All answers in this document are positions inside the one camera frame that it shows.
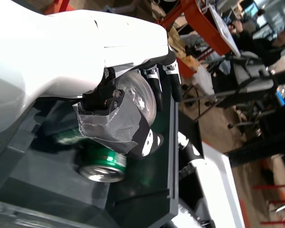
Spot grey plastic storage box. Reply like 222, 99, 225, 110
0, 71, 181, 228

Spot grey office chair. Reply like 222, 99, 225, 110
213, 52, 276, 129

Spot orange metal rack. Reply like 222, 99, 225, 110
254, 182, 285, 226

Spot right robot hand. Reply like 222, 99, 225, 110
177, 132, 212, 205

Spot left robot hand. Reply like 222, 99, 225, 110
0, 0, 182, 158

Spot seated person dark clothes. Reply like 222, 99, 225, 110
228, 20, 283, 67

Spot green soda can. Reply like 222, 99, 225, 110
54, 72, 157, 145
77, 142, 128, 183

